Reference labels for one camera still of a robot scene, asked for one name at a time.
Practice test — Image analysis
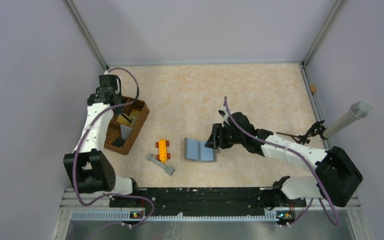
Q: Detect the black clamp bracket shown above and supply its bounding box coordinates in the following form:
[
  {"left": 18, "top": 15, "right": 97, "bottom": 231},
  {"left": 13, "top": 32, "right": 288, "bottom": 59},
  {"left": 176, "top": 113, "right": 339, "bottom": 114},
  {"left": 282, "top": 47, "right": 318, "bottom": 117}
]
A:
[{"left": 276, "top": 120, "right": 326, "bottom": 145}]

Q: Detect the gold card in basket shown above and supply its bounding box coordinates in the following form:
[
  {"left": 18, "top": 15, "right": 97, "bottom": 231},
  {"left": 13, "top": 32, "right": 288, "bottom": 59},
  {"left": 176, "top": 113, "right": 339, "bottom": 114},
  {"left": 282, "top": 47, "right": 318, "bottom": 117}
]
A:
[{"left": 128, "top": 109, "right": 141, "bottom": 120}]

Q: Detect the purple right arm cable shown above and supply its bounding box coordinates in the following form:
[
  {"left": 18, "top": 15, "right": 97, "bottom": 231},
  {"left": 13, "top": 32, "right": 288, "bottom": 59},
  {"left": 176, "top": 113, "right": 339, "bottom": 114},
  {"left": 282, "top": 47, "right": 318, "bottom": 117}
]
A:
[{"left": 223, "top": 96, "right": 342, "bottom": 228}]

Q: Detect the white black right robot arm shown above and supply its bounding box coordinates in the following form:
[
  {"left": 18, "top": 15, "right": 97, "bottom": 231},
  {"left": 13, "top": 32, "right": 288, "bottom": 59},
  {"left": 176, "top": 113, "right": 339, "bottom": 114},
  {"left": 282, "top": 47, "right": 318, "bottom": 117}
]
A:
[{"left": 205, "top": 112, "right": 363, "bottom": 207}]

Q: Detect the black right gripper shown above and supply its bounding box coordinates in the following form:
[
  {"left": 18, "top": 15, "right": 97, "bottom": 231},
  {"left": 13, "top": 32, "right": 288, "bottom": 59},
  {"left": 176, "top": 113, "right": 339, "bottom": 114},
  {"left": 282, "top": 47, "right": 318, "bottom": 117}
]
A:
[{"left": 205, "top": 123, "right": 245, "bottom": 149}]

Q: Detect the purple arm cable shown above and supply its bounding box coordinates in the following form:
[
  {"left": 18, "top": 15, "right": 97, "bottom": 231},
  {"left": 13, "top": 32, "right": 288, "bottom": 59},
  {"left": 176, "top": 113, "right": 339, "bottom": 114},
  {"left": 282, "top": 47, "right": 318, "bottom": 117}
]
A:
[
  {"left": 223, "top": 96, "right": 342, "bottom": 228},
  {"left": 72, "top": 67, "right": 156, "bottom": 229}
]

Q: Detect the grey plastic toy bolt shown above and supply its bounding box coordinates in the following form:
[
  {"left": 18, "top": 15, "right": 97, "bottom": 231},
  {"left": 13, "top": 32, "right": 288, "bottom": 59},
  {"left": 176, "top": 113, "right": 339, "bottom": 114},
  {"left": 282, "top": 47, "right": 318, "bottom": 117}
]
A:
[{"left": 146, "top": 153, "right": 175, "bottom": 176}]

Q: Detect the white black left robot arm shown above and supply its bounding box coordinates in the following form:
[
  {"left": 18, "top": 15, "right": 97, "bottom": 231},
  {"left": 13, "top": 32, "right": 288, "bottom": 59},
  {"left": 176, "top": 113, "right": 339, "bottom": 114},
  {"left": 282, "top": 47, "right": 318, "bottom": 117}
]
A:
[{"left": 63, "top": 73, "right": 136, "bottom": 195}]

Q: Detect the silver metal tube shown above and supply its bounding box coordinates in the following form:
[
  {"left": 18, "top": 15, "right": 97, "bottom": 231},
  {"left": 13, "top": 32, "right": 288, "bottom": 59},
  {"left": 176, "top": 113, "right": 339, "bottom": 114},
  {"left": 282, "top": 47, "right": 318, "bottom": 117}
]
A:
[{"left": 321, "top": 100, "right": 373, "bottom": 139}]

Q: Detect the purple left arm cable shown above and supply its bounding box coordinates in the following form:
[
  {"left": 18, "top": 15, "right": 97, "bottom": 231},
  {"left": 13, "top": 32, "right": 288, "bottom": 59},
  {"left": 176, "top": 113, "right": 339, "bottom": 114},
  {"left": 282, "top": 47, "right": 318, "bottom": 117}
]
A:
[{"left": 72, "top": 67, "right": 156, "bottom": 229}]

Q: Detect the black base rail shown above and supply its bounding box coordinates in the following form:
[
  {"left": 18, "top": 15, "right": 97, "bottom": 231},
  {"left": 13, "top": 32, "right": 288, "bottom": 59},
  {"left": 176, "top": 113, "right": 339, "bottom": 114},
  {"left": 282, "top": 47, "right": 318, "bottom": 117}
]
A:
[{"left": 109, "top": 187, "right": 307, "bottom": 217}]

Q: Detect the small wooden block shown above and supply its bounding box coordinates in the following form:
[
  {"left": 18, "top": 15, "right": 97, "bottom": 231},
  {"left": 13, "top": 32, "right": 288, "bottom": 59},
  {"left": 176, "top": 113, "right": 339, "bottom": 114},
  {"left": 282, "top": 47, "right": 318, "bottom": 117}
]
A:
[{"left": 309, "top": 84, "right": 317, "bottom": 94}]

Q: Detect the grey card holder wallet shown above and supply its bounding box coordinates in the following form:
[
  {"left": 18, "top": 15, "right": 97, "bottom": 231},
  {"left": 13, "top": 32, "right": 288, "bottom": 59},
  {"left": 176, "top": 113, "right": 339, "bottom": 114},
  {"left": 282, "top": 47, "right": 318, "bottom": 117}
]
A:
[{"left": 183, "top": 137, "right": 218, "bottom": 163}]

